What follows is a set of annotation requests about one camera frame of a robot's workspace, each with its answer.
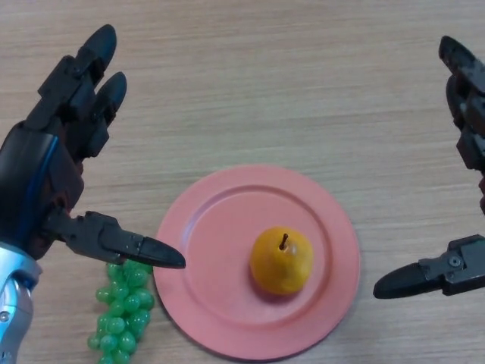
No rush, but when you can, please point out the yellow pear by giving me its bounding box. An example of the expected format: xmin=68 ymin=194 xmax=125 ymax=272
xmin=249 ymin=226 xmax=314 ymax=297

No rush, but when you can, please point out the green grape bunch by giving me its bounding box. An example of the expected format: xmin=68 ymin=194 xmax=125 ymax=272
xmin=86 ymin=259 xmax=155 ymax=364

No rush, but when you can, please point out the pink round plate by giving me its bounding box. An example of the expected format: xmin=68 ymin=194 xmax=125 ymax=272
xmin=153 ymin=163 xmax=361 ymax=360

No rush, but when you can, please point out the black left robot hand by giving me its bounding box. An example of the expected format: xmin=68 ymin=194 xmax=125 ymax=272
xmin=0 ymin=24 xmax=186 ymax=270

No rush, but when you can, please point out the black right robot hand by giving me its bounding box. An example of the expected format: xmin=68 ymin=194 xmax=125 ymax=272
xmin=372 ymin=36 xmax=485 ymax=300

